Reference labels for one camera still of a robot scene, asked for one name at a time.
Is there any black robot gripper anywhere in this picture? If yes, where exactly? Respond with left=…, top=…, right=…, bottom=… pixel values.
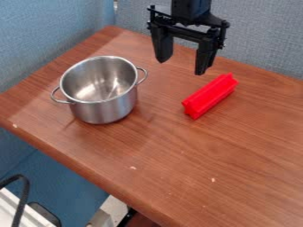
left=148, top=0, right=230, bottom=75

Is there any red plastic block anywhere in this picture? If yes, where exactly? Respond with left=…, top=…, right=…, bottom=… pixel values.
left=182, top=73, right=238, bottom=120

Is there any stainless steel pot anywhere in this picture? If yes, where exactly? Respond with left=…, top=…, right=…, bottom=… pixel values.
left=50, top=56, right=148, bottom=124

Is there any white box with black pad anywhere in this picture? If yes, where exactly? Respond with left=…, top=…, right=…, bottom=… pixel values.
left=0, top=188, right=62, bottom=227

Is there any black table leg bracket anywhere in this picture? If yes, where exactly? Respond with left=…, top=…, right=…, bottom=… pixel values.
left=116, top=207, right=138, bottom=227

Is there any black cable loop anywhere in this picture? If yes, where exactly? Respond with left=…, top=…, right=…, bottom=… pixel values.
left=0, top=174, right=32, bottom=227

